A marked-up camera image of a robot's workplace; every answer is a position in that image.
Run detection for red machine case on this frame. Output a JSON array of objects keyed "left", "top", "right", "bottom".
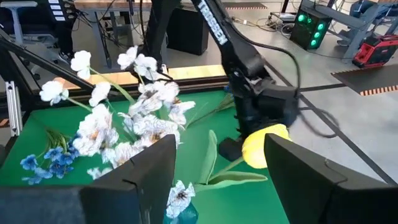
[{"left": 352, "top": 33, "right": 398, "bottom": 70}]

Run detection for person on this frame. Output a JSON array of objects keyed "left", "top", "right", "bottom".
[{"left": 55, "top": 12, "right": 76, "bottom": 63}]

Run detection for teal cut glass vase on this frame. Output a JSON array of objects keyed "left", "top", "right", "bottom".
[{"left": 163, "top": 202, "right": 200, "bottom": 224}]

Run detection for black speaker box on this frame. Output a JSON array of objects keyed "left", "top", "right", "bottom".
[{"left": 166, "top": 6, "right": 210, "bottom": 56}]

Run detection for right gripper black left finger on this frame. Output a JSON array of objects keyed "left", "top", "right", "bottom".
[{"left": 79, "top": 133, "right": 177, "bottom": 224}]

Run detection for yellow artificial tulip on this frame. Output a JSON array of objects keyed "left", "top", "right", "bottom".
[{"left": 194, "top": 123, "right": 292, "bottom": 194}]

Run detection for silver aluminium extrusion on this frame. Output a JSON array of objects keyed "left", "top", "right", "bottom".
[{"left": 5, "top": 80, "right": 24, "bottom": 138}]

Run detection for computer tower green lights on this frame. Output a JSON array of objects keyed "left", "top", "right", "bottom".
[{"left": 289, "top": 9, "right": 333, "bottom": 50}]

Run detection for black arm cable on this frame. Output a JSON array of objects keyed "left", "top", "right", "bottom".
[{"left": 242, "top": 37, "right": 340, "bottom": 139}]

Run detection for green table mat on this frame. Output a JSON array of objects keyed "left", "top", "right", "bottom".
[{"left": 0, "top": 90, "right": 292, "bottom": 224}]

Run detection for white artificial flower spray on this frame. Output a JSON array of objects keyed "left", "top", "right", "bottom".
[
  {"left": 39, "top": 45, "right": 159, "bottom": 125},
  {"left": 73, "top": 80, "right": 197, "bottom": 219}
]

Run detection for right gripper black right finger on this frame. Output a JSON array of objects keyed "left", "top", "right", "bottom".
[{"left": 263, "top": 133, "right": 398, "bottom": 224}]

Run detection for grey metal workbench frame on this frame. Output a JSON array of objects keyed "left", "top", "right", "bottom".
[{"left": 300, "top": 0, "right": 398, "bottom": 60}]

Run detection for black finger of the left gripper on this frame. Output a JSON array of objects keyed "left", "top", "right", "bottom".
[{"left": 218, "top": 136, "right": 246, "bottom": 162}]

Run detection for wooden top desk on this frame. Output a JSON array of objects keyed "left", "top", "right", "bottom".
[{"left": 73, "top": 0, "right": 156, "bottom": 69}]

